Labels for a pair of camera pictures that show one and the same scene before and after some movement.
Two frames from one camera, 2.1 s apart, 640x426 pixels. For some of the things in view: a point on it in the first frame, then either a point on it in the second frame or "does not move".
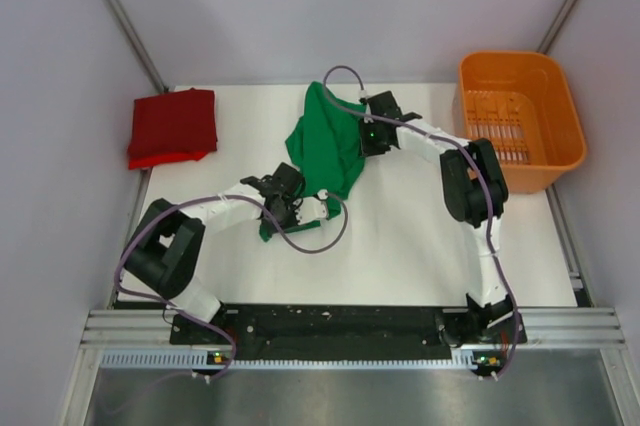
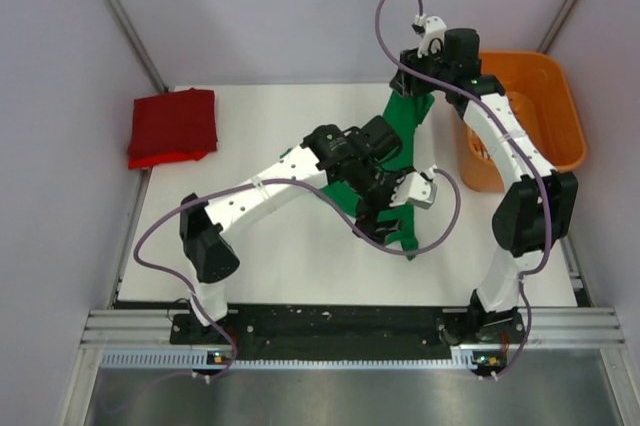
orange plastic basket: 516,100 does not move
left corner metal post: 119,14 does not move
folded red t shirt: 171,128 does not move
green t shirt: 324,141 → 408,111
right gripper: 366,149 → 405,83
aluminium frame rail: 555,328 does not move
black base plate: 327,331 does not move
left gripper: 292,221 → 366,223
